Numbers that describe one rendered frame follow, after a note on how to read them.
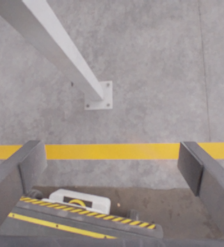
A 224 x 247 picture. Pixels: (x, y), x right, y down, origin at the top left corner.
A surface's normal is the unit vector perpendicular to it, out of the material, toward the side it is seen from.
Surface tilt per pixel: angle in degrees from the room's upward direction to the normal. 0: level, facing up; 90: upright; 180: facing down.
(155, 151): 0
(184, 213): 0
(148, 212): 0
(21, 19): 90
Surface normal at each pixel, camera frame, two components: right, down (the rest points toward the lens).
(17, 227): -0.15, -0.11
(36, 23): 0.01, 0.99
